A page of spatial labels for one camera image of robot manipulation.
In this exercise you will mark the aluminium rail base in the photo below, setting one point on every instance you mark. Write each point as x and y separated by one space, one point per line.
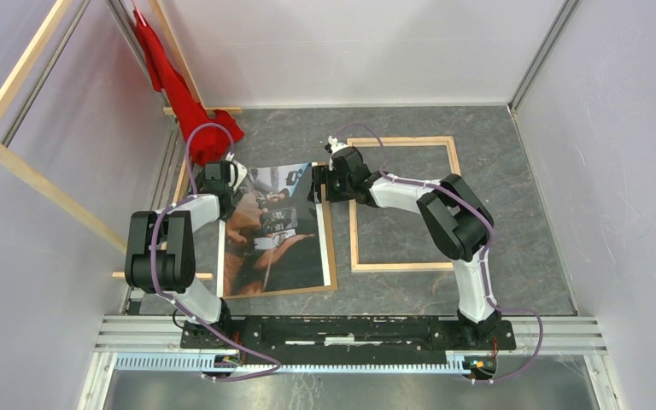
561 334

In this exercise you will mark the brown frame backing board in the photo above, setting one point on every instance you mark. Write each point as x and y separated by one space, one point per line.
332 260

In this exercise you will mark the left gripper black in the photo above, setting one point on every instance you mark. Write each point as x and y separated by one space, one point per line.
230 212

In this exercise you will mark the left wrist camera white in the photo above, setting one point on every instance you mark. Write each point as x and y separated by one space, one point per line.
238 173

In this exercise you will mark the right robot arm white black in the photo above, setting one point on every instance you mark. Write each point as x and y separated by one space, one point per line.
460 226

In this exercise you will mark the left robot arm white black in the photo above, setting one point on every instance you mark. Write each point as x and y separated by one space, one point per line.
160 252

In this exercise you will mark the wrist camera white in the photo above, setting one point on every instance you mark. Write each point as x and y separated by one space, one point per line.
238 173
333 146

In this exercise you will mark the wooden rack frame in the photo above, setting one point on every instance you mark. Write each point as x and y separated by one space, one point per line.
97 131

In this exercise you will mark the wooden picture frame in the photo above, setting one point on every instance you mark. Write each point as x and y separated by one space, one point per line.
447 142

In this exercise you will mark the red cloth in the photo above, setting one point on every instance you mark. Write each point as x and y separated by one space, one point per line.
211 136

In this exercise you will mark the printed photo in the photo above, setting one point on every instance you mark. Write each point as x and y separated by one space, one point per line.
277 237

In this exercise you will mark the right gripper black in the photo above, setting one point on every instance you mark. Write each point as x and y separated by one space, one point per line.
322 175

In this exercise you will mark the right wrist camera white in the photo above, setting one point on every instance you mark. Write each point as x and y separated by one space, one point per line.
333 146

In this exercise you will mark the grey slotted cable duct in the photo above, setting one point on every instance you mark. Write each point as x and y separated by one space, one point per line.
213 363

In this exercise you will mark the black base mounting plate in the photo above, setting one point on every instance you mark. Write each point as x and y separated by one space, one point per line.
347 340

